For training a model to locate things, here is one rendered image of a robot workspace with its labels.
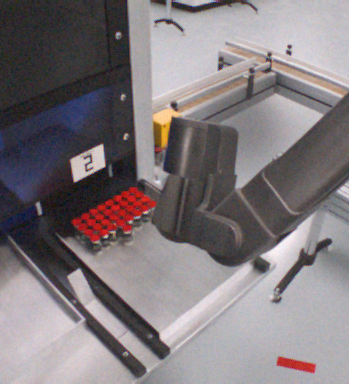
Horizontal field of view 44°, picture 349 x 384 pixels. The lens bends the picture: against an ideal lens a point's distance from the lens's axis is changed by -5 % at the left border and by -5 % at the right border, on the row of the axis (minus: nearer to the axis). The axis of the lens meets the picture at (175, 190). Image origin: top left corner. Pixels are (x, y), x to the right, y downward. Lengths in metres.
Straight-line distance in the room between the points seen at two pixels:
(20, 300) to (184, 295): 0.33
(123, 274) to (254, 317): 1.11
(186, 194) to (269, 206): 0.09
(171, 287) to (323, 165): 0.57
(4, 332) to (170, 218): 0.51
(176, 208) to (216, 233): 0.06
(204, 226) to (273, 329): 1.54
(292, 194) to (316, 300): 1.69
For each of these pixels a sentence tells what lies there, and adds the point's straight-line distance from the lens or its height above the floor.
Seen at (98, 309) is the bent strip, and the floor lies 0.88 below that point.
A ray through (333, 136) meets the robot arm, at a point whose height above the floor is 1.39.
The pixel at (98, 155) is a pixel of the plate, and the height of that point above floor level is 1.03.
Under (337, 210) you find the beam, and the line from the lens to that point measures 1.79.
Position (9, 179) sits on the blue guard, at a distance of 0.90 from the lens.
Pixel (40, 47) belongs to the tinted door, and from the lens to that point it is 0.84.
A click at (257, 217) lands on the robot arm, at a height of 1.32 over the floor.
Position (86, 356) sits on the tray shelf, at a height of 0.88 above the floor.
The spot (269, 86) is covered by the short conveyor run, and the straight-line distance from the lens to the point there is 1.64.
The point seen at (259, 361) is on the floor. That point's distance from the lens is 1.84.
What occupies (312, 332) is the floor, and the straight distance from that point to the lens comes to 1.96.
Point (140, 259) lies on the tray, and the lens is 0.95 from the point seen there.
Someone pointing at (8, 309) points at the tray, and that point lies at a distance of 0.92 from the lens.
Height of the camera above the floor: 1.58
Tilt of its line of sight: 39 degrees down
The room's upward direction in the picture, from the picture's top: straight up
